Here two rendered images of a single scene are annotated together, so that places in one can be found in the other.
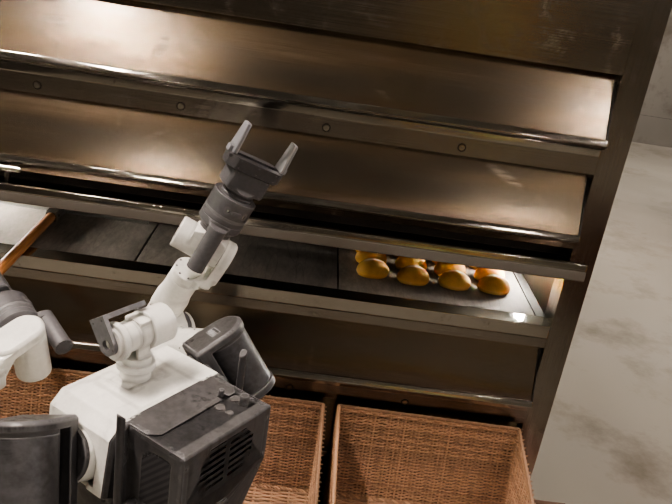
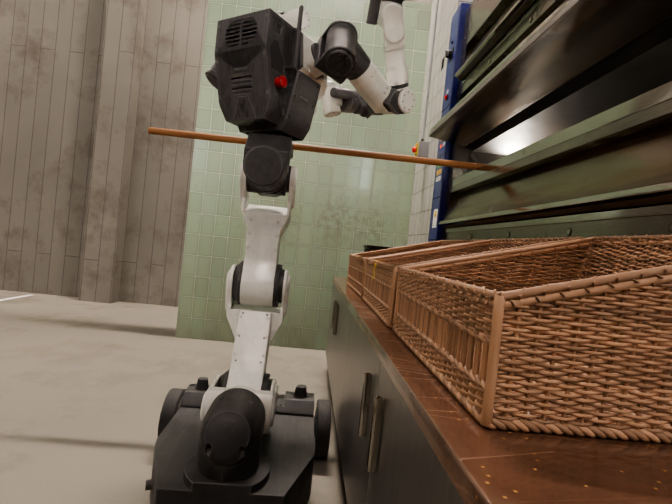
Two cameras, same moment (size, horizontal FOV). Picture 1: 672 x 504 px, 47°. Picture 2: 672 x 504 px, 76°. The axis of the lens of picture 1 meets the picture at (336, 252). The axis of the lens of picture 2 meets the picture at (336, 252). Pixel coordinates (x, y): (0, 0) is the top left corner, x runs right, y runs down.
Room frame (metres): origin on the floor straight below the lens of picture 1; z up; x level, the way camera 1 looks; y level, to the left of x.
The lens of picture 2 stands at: (1.30, -1.12, 0.77)
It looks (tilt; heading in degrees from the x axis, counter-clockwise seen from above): 1 degrees down; 90
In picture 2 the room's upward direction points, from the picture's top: 6 degrees clockwise
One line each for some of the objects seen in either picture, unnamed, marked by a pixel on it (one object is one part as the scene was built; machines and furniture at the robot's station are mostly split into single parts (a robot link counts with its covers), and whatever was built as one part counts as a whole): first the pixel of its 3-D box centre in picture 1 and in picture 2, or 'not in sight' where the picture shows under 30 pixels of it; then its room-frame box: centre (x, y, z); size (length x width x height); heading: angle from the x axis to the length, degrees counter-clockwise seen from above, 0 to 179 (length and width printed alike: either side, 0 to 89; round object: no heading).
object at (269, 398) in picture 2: not in sight; (242, 401); (1.08, 0.16, 0.28); 0.21 x 0.20 x 0.13; 94
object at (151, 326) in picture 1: (139, 337); (290, 25); (1.09, 0.29, 1.46); 0.10 x 0.07 x 0.09; 149
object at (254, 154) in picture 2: not in sight; (268, 164); (1.07, 0.21, 1.00); 0.28 x 0.13 x 0.18; 94
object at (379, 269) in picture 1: (425, 243); not in sight; (2.41, -0.29, 1.21); 0.61 x 0.48 x 0.06; 3
